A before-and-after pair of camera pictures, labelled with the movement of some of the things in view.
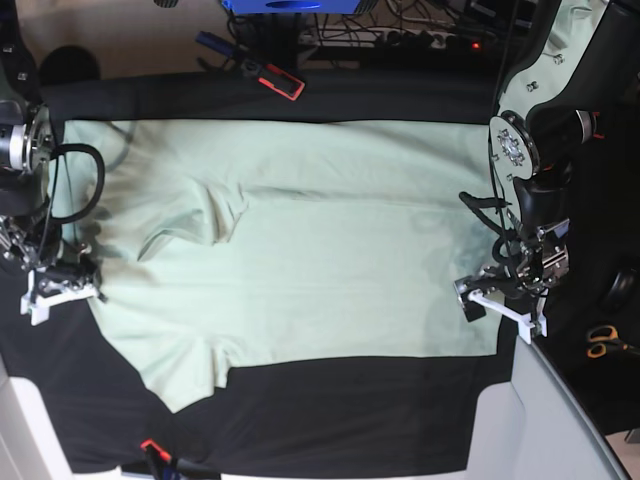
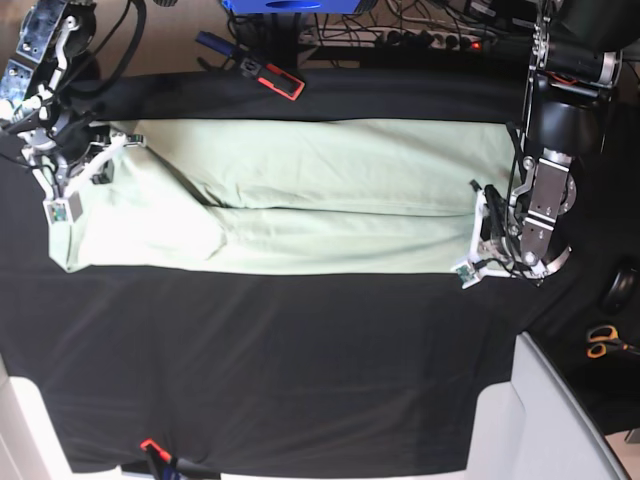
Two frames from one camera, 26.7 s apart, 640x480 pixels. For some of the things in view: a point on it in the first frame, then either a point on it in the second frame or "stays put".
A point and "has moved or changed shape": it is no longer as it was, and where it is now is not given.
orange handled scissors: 602,336 stays put
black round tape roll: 618,290 stays put
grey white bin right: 539,427 stays put
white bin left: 29,448 stays put
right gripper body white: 529,324 -> 469,273
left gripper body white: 38,306 -> 63,207
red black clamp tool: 274,79 stays put
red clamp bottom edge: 163,454 stays put
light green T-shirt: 213,243 has moved or changed shape
